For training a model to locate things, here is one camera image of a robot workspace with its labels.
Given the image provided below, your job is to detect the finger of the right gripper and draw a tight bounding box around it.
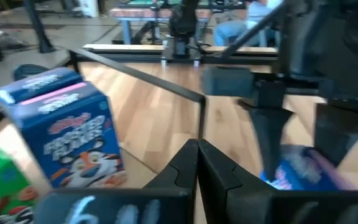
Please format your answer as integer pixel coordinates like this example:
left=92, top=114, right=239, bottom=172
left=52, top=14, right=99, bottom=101
left=314, top=104, right=358, bottom=166
left=239, top=79, right=295, bottom=181

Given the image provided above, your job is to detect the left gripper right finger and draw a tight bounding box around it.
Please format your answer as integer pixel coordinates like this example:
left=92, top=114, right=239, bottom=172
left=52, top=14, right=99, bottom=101
left=197, top=138, right=358, bottom=224

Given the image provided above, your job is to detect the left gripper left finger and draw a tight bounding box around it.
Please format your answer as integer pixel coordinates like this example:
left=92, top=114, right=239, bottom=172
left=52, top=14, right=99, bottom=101
left=34, top=138, right=198, bottom=224

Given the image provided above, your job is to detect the green Apple Jacks cereal box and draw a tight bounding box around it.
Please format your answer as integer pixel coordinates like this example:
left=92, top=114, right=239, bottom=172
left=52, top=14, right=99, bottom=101
left=0, top=130, right=40, bottom=224

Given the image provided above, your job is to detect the person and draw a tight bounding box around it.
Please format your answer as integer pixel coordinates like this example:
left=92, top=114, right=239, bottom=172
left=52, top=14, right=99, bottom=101
left=213, top=0, right=284, bottom=47

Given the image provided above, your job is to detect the blue-legged wooden workbench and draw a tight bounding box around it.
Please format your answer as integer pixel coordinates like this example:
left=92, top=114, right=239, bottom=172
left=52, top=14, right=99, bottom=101
left=109, top=0, right=248, bottom=44

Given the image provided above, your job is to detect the white bin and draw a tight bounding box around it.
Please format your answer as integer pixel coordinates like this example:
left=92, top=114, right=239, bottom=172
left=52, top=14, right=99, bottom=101
left=79, top=0, right=99, bottom=18

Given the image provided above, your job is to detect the black table clamp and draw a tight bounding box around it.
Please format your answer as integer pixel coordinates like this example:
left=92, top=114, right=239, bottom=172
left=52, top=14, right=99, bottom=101
left=12, top=63, right=51, bottom=82

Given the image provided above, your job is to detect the black floor pole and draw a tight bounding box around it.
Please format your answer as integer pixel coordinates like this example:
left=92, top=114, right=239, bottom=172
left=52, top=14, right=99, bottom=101
left=23, top=0, right=55, bottom=54

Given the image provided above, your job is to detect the black aluminium table frame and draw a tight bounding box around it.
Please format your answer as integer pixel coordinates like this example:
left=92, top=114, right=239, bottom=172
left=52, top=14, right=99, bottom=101
left=68, top=43, right=279, bottom=66

